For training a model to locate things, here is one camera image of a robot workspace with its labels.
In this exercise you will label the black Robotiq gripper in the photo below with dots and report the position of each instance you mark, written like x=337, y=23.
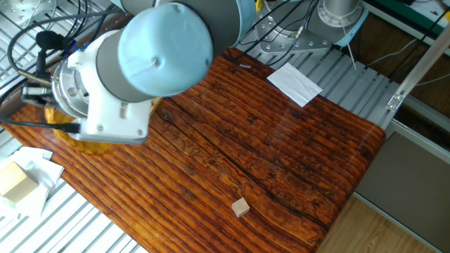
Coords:
x=37, y=95

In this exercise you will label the yellow wicker basket dish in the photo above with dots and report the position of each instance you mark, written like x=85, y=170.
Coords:
x=61, y=137

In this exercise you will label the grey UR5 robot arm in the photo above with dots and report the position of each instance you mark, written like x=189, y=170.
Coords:
x=165, y=49

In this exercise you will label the wooden dish rack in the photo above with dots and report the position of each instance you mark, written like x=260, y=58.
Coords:
x=157, y=105

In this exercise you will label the silver wrist sensor flange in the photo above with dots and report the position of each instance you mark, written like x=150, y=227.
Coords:
x=70, y=91

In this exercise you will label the spare metal mounting plate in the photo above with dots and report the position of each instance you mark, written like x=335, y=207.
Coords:
x=38, y=7

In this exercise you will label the large wooden block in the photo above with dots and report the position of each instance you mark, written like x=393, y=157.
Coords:
x=17, y=186

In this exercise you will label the small wooden cube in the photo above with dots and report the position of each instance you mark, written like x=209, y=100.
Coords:
x=240, y=207

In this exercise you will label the yellow clip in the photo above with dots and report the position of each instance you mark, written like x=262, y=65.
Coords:
x=259, y=4

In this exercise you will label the flat white paper sheet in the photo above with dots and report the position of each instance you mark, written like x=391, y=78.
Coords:
x=295, y=84

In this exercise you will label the grey flat panel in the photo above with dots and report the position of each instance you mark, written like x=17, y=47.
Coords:
x=411, y=186

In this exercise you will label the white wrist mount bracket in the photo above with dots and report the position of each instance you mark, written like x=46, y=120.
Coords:
x=116, y=123

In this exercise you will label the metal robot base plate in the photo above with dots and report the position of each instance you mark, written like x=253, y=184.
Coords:
x=281, y=45

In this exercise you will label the aluminium frame post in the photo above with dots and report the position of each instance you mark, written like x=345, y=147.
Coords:
x=422, y=63

